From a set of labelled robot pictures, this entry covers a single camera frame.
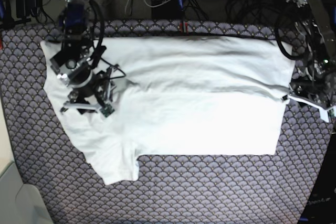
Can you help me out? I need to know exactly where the white T-shirt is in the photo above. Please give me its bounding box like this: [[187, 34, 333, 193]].
[[44, 36, 295, 185]]

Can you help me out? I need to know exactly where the patterned grey fan tablecloth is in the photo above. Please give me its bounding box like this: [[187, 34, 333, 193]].
[[1, 24, 333, 223]]

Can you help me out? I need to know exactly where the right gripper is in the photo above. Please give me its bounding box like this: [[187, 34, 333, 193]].
[[60, 65, 126, 117]]

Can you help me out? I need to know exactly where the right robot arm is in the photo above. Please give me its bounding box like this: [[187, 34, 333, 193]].
[[50, 0, 126, 117]]

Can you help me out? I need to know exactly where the black OpenArm base panel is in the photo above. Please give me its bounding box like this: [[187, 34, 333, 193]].
[[298, 133, 335, 223]]

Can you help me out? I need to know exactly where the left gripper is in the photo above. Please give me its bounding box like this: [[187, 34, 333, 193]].
[[282, 77, 335, 122]]

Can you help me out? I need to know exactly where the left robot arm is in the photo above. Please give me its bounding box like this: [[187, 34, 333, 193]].
[[274, 0, 335, 122]]

